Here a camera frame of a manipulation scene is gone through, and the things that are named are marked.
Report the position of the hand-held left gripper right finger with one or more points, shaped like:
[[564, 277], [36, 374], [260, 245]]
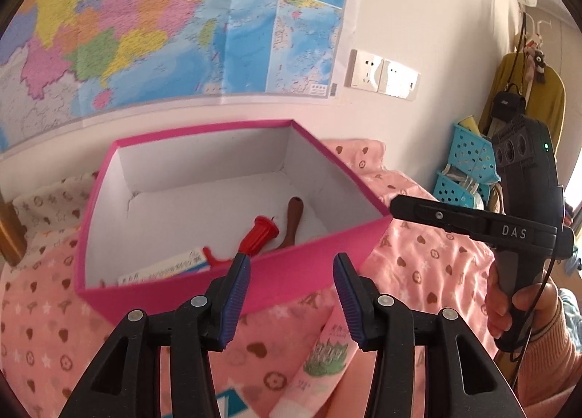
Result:
[[350, 309]]

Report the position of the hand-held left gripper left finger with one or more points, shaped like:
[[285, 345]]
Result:
[[234, 309]]

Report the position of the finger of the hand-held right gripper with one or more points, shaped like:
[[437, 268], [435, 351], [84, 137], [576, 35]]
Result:
[[436, 215]]

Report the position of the pink cardboard box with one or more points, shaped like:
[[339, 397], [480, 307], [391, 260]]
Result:
[[295, 272]]

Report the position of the pink tube green print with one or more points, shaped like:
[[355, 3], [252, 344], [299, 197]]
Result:
[[318, 368]]

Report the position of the blue white medicine box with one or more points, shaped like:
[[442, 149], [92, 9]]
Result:
[[172, 268]]

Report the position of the red plastic tool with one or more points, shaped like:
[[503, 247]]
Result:
[[259, 236]]

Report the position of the person's right forearm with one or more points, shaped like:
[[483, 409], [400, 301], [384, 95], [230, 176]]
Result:
[[554, 354]]

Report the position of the person's right hand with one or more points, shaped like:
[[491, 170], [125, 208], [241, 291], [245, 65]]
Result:
[[539, 297]]

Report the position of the blue plastic basket shelf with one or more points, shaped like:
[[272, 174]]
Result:
[[468, 159]]

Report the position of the pink printed blanket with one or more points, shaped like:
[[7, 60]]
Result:
[[432, 286]]

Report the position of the black bag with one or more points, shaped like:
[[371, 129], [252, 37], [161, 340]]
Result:
[[507, 104]]

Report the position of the yellow coat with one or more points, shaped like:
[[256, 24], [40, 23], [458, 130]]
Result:
[[552, 99]]

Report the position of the hanging plush toy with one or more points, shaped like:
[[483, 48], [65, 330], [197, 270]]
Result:
[[539, 61]]

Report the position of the copper tumbler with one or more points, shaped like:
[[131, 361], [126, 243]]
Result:
[[9, 236]]

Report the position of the colourful wall map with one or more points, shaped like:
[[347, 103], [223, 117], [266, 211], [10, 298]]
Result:
[[136, 13]]

